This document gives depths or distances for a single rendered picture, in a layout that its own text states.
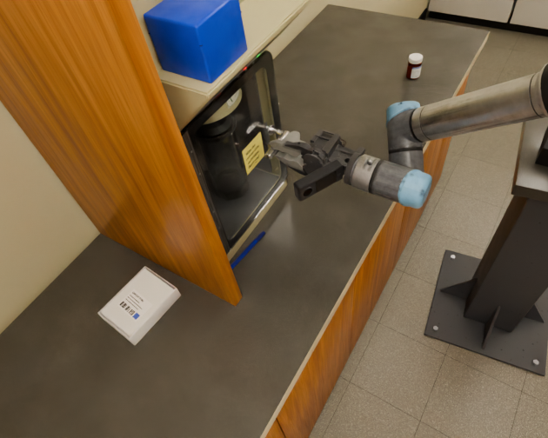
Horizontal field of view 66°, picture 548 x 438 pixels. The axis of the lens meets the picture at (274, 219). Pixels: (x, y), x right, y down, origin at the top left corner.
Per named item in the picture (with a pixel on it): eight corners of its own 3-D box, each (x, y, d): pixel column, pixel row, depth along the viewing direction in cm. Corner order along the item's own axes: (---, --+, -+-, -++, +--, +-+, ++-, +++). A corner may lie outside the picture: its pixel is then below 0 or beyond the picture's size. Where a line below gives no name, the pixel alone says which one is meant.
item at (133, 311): (103, 320, 105) (96, 313, 102) (150, 273, 112) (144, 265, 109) (135, 346, 100) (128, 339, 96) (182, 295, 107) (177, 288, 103)
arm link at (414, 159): (426, 152, 99) (420, 148, 89) (430, 200, 99) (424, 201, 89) (392, 156, 102) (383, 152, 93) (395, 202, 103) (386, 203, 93)
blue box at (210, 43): (162, 70, 66) (141, 14, 59) (200, 38, 71) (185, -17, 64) (211, 84, 62) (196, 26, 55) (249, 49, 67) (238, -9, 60)
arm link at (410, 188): (422, 210, 90) (417, 212, 82) (374, 193, 94) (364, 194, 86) (436, 175, 88) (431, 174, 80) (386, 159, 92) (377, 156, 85)
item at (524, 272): (551, 280, 197) (672, 131, 126) (544, 376, 172) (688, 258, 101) (444, 250, 213) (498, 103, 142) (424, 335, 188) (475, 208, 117)
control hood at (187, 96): (169, 128, 73) (149, 77, 66) (267, 35, 89) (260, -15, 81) (221, 146, 69) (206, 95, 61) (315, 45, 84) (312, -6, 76)
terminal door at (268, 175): (223, 255, 107) (177, 133, 75) (285, 175, 121) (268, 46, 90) (226, 255, 106) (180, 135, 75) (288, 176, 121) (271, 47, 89)
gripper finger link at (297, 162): (283, 145, 104) (316, 154, 100) (270, 161, 101) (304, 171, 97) (280, 136, 102) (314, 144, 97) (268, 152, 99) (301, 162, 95)
